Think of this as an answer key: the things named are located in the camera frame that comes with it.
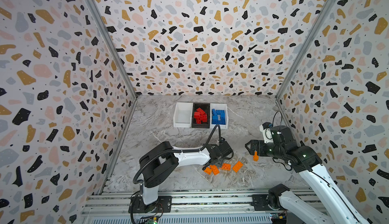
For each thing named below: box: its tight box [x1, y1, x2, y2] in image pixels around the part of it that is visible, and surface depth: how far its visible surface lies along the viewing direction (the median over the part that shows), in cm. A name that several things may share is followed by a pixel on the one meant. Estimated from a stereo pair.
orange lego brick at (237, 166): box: [231, 160, 244, 173], surface depth 87 cm
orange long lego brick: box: [218, 163, 232, 171], surface depth 87 cm
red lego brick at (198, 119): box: [193, 115, 202, 125], surface depth 106 cm
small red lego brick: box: [193, 111, 201, 119], surface depth 106 cm
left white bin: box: [173, 101, 194, 128], surface depth 109 cm
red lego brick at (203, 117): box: [199, 114, 208, 123], surface depth 106 cm
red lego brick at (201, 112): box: [196, 107, 207, 116], surface depth 108 cm
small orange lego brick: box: [203, 167, 213, 175], surface depth 85 cm
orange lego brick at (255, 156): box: [253, 150, 259, 162], surface depth 91 cm
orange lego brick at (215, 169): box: [209, 164, 220, 176], surface depth 86 cm
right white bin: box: [209, 103, 229, 130], surface depth 109 cm
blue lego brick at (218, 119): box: [211, 114, 226, 125], surface depth 108 cm
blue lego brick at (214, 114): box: [211, 108, 218, 119], surface depth 111 cm
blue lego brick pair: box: [215, 109, 226, 120], surface depth 111 cm
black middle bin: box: [191, 102, 211, 129], surface depth 106 cm
